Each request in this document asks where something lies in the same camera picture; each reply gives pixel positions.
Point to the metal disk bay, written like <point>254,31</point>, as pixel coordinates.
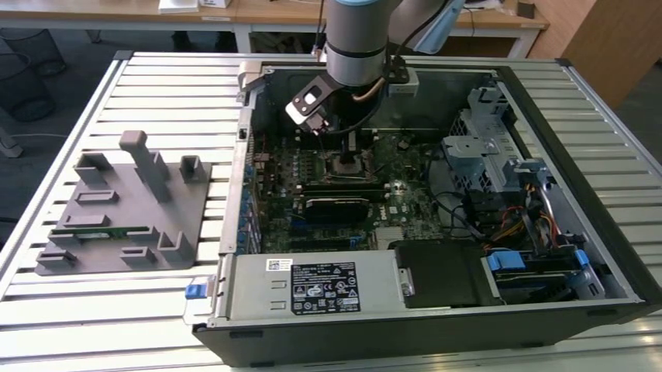
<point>588,283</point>

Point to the small black box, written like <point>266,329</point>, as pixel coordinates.
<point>525,10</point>

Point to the blue disk carrier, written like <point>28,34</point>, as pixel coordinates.
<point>505,261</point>

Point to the white desk leg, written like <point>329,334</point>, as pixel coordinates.
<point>6,145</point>

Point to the silver power supply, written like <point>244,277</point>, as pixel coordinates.
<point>248,286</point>

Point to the CPU socket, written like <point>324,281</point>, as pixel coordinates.
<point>325,174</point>

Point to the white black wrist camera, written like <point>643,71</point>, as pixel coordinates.
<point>296,114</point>

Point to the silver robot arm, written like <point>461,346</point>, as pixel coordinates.
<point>356,38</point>

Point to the green RAM stick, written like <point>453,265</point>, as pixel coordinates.
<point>120,231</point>

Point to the black graphics card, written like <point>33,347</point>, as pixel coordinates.
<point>336,213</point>

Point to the green motherboard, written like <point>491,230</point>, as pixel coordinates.
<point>413,193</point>

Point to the black RAM slot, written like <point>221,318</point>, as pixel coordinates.
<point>343,185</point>
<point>343,189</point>
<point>343,193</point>
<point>309,142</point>
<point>300,133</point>
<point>309,147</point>
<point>343,197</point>
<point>309,137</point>

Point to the grey parts rack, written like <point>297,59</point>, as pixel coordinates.
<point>133,217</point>

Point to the black plastic shroud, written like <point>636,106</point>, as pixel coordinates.
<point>444,275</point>

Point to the silver drive cage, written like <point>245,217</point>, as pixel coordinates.
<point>461,151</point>

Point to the blue bay latch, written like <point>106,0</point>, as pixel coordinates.
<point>580,259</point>

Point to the black PC case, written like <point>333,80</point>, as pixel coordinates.
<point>413,341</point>

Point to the grey metal brace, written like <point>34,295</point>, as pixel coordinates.
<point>557,213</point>

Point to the silver CPU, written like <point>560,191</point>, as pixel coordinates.
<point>336,166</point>

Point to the silver chipset heat sink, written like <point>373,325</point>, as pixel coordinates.
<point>389,237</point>

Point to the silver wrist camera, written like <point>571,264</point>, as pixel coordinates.
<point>404,89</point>

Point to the brown board connector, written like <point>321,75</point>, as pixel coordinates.
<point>261,157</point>

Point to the blue case latch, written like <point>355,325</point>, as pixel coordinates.
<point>193,291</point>

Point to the wooden cabinet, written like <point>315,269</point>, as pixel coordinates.
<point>615,46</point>

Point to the black expansion slot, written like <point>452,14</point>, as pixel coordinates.
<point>320,244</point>

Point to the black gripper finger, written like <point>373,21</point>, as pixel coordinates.
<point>343,143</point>
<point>353,155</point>

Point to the white box with print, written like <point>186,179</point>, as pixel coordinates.
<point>213,3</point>

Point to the plain white box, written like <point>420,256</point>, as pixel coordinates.
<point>177,5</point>

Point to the black mesh waste basket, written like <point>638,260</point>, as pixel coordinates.
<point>36,46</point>
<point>22,93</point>

